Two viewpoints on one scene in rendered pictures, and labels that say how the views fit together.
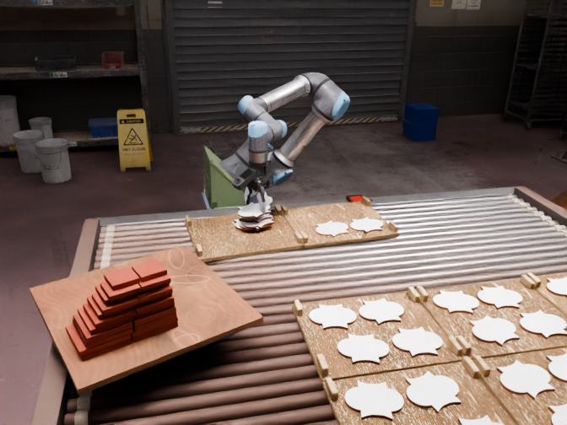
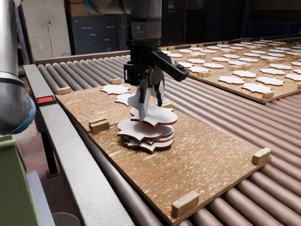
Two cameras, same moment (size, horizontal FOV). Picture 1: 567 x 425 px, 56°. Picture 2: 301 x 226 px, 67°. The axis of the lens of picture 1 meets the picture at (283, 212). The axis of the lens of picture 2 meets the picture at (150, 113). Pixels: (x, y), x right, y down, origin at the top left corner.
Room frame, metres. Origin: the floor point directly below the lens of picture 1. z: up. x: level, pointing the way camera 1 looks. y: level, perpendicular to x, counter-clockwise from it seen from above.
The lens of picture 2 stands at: (2.17, 0.69, 1.29)
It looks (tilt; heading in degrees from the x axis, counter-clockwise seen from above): 25 degrees down; 252
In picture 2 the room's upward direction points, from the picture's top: straight up
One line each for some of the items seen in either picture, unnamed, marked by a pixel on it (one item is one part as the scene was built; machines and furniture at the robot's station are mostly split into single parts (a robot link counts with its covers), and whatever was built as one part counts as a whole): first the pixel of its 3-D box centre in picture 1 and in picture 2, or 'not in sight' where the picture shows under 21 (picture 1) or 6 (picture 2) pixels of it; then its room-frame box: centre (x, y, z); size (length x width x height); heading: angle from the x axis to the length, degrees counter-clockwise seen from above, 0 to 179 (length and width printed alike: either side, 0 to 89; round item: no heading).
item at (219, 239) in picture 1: (241, 233); (171, 145); (1.94, 0.17, 0.93); 0.41 x 0.35 x 0.02; 108
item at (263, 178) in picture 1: (259, 174); (144, 63); (2.00, 0.10, 1.16); 0.09 x 0.08 x 0.12; 132
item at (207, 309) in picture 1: (142, 304); not in sight; (1.27, 0.40, 1.03); 0.50 x 0.50 x 0.02; 35
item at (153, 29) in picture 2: (257, 156); (145, 31); (1.99, 0.11, 1.24); 0.08 x 0.08 x 0.05
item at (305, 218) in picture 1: (337, 222); (109, 102); (2.06, -0.23, 0.93); 0.41 x 0.35 x 0.02; 107
